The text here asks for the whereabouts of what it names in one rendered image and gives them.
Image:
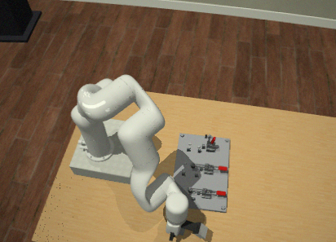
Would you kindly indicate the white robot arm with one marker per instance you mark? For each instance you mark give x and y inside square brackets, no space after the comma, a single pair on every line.
[135,135]

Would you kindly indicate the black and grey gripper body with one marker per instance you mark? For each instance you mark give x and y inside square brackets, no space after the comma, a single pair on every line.
[172,228]

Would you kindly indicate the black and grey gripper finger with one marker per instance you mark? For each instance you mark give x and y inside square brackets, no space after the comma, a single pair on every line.
[172,236]

